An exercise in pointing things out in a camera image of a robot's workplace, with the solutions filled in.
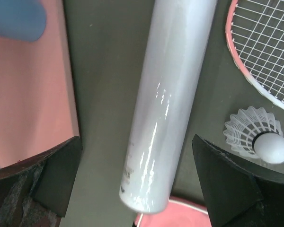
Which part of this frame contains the white plastic shuttlecock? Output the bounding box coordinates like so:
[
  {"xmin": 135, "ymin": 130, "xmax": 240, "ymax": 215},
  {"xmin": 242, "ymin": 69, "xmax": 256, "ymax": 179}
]
[{"xmin": 223, "ymin": 106, "xmax": 284, "ymax": 165}]

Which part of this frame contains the pink sport racket bag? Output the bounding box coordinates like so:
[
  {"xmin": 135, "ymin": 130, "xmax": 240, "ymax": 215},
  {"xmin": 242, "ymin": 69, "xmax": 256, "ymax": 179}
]
[{"xmin": 133, "ymin": 197, "xmax": 211, "ymax": 227}]

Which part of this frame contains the blue plastic cup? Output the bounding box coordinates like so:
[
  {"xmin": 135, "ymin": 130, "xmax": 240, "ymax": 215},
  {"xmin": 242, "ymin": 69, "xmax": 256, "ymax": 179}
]
[{"xmin": 0, "ymin": 0, "xmax": 47, "ymax": 42}]

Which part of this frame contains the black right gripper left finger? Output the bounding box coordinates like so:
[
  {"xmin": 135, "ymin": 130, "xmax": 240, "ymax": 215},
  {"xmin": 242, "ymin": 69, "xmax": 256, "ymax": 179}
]
[{"xmin": 0, "ymin": 136, "xmax": 82, "ymax": 227}]

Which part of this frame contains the pink tiered shelf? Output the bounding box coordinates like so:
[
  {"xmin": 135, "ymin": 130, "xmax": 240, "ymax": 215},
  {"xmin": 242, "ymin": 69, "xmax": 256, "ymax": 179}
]
[{"xmin": 0, "ymin": 0, "xmax": 79, "ymax": 168}]

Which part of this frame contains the pink racket near bag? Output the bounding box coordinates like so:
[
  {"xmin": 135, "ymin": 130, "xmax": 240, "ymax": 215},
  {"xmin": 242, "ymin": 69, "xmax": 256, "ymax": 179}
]
[{"xmin": 225, "ymin": 0, "xmax": 284, "ymax": 110}]

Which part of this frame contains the white shuttlecock tube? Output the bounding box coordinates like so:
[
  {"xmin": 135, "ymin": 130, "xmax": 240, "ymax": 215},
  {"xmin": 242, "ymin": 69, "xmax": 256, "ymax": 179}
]
[{"xmin": 119, "ymin": 0, "xmax": 217, "ymax": 213}]

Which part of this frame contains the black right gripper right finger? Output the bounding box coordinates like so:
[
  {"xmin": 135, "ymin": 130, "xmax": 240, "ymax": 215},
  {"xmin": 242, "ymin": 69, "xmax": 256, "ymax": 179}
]
[{"xmin": 192, "ymin": 135, "xmax": 284, "ymax": 227}]

